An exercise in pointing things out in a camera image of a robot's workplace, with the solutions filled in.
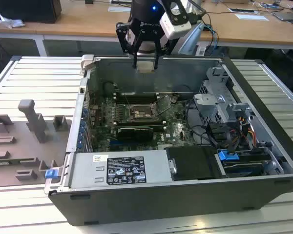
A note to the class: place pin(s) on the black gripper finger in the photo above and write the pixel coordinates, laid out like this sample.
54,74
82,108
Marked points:
123,36
158,46

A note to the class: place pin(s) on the silver CPU plate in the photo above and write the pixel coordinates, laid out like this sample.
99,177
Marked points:
145,66

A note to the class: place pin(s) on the black RAM slot bank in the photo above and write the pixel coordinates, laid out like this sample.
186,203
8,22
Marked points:
136,98
139,122

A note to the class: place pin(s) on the CPU socket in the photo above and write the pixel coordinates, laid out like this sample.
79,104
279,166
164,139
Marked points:
140,113

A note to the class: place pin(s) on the pale blue teach pendant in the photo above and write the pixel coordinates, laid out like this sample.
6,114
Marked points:
193,39

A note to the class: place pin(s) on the wooden office desk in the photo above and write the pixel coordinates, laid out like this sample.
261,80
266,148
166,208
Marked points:
88,22

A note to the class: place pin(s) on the silver metal drive cage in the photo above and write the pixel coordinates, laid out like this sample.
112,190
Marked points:
210,107

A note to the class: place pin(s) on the green motherboard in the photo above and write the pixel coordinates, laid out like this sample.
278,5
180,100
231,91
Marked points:
175,131

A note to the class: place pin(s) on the black graphics card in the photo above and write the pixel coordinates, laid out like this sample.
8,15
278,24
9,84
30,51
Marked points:
135,133

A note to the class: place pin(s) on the white paper sheet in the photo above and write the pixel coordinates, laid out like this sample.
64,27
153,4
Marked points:
251,17

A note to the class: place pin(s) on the black box on desk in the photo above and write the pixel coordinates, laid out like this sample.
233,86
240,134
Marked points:
24,9

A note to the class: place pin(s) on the crumpled white paper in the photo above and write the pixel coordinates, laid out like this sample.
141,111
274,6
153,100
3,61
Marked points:
11,22

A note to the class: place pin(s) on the black plastic shroud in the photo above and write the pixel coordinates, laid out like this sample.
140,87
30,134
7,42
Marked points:
193,163

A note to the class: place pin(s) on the silver power supply with label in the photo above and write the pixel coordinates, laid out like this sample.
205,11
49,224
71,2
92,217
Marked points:
122,168

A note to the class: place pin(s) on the hard disk in blue carrier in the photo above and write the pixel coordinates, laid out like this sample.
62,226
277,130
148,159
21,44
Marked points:
225,156

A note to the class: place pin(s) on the grey laptop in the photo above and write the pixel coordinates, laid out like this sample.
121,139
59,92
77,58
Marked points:
286,15

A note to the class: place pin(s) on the grey parts rack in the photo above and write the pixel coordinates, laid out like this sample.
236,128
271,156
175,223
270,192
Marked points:
19,146

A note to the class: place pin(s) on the blue plastic case latch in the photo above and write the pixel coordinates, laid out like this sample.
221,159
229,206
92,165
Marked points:
50,174

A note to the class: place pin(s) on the black open PC case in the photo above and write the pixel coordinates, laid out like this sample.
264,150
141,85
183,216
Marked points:
161,204

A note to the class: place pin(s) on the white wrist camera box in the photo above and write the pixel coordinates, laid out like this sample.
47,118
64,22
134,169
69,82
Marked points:
175,25

